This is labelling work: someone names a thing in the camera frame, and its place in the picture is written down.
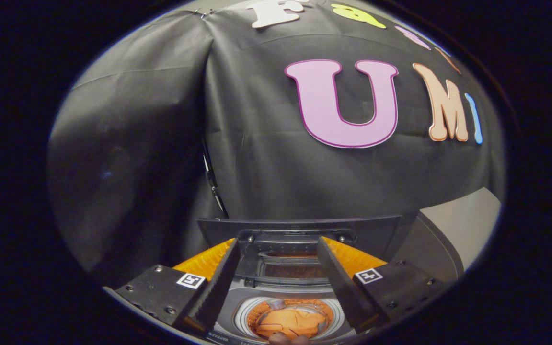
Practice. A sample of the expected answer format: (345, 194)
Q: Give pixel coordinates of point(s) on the white cabinet with brown top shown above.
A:
(463, 225)

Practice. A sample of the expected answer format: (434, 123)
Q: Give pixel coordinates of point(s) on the grey washing machine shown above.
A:
(276, 293)

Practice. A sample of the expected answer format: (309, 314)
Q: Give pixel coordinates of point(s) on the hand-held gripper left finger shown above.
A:
(216, 282)

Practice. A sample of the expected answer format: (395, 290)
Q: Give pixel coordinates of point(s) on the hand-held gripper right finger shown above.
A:
(340, 282)

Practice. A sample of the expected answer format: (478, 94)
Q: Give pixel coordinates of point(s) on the black backdrop cloth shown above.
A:
(151, 143)

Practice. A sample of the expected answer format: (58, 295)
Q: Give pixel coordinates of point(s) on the yellow polo shirt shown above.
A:
(290, 322)

